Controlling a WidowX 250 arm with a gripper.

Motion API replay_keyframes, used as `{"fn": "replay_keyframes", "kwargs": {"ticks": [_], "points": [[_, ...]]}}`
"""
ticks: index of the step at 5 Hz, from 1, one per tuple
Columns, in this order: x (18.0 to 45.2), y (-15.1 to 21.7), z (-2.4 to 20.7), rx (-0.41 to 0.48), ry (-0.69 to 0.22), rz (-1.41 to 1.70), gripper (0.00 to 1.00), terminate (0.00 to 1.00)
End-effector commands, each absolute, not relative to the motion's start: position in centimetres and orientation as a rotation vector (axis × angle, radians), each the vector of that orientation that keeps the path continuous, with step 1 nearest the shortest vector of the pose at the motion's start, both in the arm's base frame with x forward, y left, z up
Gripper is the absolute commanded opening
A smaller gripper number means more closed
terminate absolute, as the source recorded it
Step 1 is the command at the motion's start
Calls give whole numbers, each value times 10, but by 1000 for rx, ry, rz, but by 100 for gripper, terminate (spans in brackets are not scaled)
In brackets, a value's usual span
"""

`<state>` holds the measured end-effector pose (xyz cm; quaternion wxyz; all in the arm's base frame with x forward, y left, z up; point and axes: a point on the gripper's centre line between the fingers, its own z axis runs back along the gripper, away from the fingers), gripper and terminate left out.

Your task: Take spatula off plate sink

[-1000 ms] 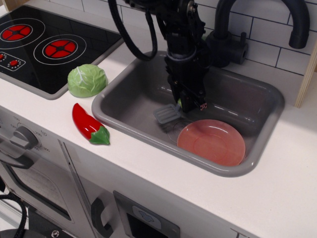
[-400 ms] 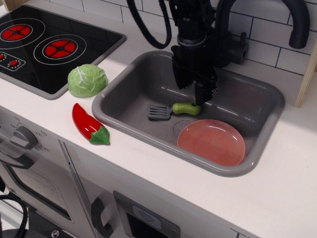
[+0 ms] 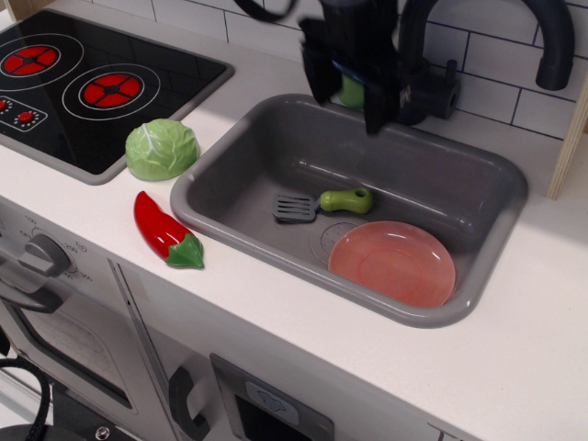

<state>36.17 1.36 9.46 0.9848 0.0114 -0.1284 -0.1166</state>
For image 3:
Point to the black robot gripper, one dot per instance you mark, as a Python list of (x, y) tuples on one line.
[(355, 38)]

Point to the grey spatula green handle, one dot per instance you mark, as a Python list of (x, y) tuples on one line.
[(302, 208)]

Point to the green toy fruit behind sink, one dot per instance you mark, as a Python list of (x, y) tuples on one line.
[(351, 93)]

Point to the grey plastic sink basin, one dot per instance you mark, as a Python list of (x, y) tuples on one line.
[(467, 198)]

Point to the pink plastic plate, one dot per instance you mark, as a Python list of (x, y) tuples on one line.
[(397, 260)]

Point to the dark grey toy faucet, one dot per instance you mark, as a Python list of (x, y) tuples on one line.
[(428, 94)]

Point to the green toy cabbage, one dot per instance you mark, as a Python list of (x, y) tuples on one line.
[(161, 149)]

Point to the wooden side panel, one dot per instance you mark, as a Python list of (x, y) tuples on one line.
[(575, 131)]

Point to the red toy chili pepper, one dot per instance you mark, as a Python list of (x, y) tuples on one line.
[(174, 243)]

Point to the black toy stovetop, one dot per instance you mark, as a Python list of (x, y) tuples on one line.
[(72, 91)]

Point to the grey dishwasher control panel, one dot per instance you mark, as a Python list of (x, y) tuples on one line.
[(258, 411)]

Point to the grey oven knob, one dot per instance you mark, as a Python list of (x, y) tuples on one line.
[(44, 256)]

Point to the grey cabinet door handle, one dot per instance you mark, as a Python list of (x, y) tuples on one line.
[(179, 387)]

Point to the grey oven door handle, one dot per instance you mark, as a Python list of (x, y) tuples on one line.
[(26, 289)]

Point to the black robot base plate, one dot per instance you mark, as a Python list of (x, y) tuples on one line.
[(67, 418)]

